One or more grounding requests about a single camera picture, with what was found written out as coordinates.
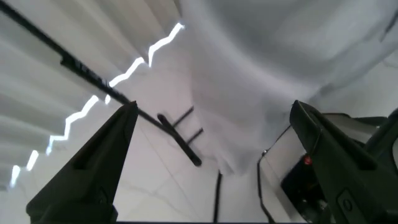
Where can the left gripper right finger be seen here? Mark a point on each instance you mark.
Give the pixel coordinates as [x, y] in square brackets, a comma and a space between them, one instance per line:
[357, 186]

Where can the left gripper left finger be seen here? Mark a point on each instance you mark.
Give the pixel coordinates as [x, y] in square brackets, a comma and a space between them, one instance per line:
[87, 186]

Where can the white curtain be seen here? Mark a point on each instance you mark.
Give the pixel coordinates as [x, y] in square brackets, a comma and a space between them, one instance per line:
[31, 93]

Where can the pale grey shorts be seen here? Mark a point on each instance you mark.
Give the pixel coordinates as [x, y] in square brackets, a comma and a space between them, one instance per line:
[264, 62]

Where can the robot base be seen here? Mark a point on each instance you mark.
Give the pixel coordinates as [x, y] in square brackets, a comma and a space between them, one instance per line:
[273, 168]

